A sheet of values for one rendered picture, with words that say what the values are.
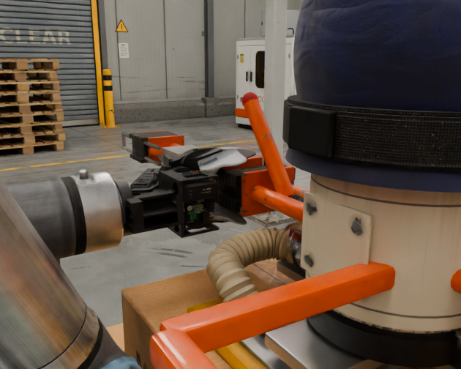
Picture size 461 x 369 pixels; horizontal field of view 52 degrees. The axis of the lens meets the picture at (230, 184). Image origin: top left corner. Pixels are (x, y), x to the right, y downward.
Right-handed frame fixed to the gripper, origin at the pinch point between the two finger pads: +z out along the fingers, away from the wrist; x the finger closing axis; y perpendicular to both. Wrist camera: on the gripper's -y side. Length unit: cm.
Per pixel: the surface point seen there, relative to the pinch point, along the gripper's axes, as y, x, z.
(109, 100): -870, -62, 244
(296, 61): 23.0, 16.8, -9.8
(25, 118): -653, -62, 58
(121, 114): -917, -96, 281
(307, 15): 24.4, 20.4, -9.9
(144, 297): 2.3, -12.6, -17.1
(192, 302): 6.5, -12.7, -12.3
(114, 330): -57, -53, -5
